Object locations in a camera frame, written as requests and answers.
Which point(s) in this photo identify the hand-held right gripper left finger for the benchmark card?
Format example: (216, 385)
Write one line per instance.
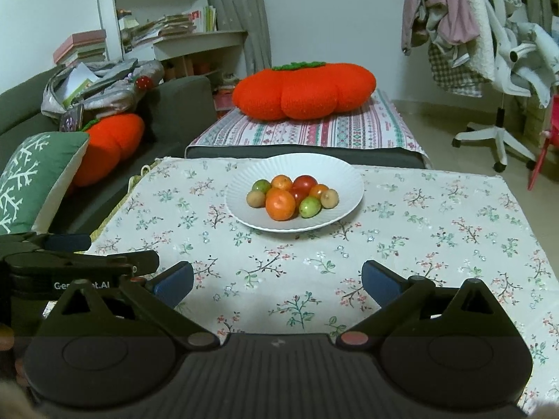
(174, 283)

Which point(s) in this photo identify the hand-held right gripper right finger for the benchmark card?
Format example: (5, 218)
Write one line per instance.
(384, 283)

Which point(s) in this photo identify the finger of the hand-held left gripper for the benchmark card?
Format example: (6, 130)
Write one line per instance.
(67, 242)
(131, 259)

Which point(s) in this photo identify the brown jujube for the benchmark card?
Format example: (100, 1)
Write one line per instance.
(329, 198)
(255, 198)

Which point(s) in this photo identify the green jujube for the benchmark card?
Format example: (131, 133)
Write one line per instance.
(262, 185)
(310, 206)

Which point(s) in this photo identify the small tangerine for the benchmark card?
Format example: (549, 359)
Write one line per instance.
(319, 191)

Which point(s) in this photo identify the large tangerine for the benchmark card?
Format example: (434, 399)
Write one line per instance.
(280, 204)

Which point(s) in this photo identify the white ribbed plate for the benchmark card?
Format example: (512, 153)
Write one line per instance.
(305, 163)

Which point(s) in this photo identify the medium tangerine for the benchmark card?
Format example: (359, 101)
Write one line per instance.
(281, 182)

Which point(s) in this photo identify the floral tablecloth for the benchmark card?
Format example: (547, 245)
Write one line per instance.
(415, 235)

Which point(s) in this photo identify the green pillow white branch print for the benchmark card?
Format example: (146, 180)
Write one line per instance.
(30, 179)

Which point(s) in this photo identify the small orange persimmon cushion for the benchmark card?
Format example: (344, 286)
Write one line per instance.
(109, 144)

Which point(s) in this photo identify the red cherry tomato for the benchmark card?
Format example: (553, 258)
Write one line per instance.
(299, 195)
(305, 182)

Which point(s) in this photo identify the patterned pouch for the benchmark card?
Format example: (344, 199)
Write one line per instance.
(70, 118)

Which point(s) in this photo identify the grey sofa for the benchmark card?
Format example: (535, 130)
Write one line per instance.
(174, 113)

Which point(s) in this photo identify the patterned striped cushion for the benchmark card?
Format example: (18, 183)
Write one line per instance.
(349, 131)

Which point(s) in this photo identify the silver bag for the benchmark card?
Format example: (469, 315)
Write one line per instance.
(113, 83)

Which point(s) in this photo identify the red strawberry charm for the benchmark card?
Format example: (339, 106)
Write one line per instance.
(144, 83)

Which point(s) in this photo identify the stack of pink books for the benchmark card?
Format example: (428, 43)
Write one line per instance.
(81, 48)

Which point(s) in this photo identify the large orange persimmon cushion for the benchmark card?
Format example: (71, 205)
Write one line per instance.
(305, 91)

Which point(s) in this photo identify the red plastic chair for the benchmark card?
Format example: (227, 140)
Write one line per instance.
(546, 148)

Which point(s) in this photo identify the white bookshelf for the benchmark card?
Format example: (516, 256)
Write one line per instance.
(183, 48)

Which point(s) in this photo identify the checked cloth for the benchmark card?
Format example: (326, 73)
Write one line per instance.
(454, 74)

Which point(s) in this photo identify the white office chair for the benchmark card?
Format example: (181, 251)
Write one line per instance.
(506, 96)

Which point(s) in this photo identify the white fleece garment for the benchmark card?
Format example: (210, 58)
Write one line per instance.
(484, 30)

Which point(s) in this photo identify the grey curtain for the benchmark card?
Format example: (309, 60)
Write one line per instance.
(244, 8)

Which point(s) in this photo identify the pink garment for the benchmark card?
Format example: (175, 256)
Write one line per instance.
(445, 4)

